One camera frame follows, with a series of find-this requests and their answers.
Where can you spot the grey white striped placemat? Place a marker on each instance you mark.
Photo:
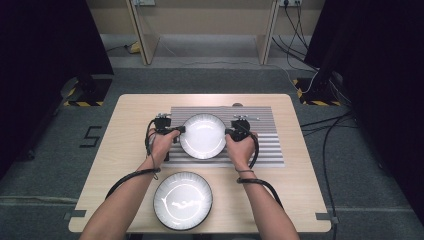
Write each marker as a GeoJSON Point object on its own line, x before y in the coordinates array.
{"type": "Point", "coordinates": [266, 146]}

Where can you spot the grey tape strip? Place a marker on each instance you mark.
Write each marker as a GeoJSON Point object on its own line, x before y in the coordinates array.
{"type": "Point", "coordinates": [76, 214]}
{"type": "Point", "coordinates": [325, 216]}

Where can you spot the small yellow object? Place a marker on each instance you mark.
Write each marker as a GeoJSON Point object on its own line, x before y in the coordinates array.
{"type": "Point", "coordinates": [135, 48]}

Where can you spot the small white plate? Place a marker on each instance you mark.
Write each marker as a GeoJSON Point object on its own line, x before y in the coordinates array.
{"type": "Point", "coordinates": [203, 136]}

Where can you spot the person's left hand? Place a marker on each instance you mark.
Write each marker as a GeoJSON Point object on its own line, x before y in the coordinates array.
{"type": "Point", "coordinates": [161, 146]}

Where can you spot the white wall socket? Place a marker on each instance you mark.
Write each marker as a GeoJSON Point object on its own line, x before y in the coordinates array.
{"type": "Point", "coordinates": [290, 2]}
{"type": "Point", "coordinates": [144, 2]}

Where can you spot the black curtain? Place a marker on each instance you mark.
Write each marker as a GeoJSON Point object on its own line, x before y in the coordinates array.
{"type": "Point", "coordinates": [40, 66]}
{"type": "Point", "coordinates": [383, 83]}

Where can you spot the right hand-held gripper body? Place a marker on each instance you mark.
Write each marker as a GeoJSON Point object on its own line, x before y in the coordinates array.
{"type": "Point", "coordinates": [240, 128]}

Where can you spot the stand base with hazard tape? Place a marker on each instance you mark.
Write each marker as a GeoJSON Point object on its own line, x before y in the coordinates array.
{"type": "Point", "coordinates": [90, 95]}
{"type": "Point", "coordinates": [320, 96]}

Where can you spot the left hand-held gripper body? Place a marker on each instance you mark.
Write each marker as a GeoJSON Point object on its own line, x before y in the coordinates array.
{"type": "Point", "coordinates": [162, 124]}

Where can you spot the large white plate black rim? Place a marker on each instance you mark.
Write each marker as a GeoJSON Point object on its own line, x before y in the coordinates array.
{"type": "Point", "coordinates": [183, 200]}

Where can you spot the person's right hand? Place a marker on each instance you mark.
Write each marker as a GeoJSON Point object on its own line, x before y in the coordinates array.
{"type": "Point", "coordinates": [242, 151]}

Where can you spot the light wooden desk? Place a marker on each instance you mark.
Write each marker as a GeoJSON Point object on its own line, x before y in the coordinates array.
{"type": "Point", "coordinates": [146, 43]}

